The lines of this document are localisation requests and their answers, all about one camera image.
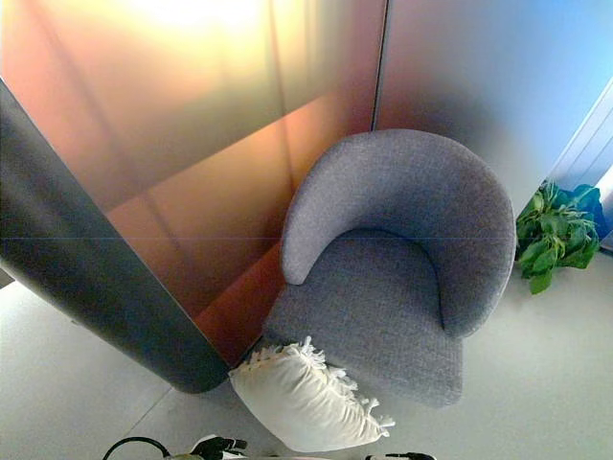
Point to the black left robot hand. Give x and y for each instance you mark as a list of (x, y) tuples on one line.
[(215, 445)]

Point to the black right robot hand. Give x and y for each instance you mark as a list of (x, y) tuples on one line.
[(407, 456)]

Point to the white tasselled pillow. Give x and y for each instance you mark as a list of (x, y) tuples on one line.
[(297, 402)]

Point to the grey fabric tub armchair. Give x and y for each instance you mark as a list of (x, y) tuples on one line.
[(383, 306)]

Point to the dark grey curved panel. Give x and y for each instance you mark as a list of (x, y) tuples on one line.
[(86, 268)]

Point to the green leafy potted plant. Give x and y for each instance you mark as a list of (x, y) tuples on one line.
[(551, 239)]

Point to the white slatted window blind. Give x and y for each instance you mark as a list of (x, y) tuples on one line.
[(582, 139)]

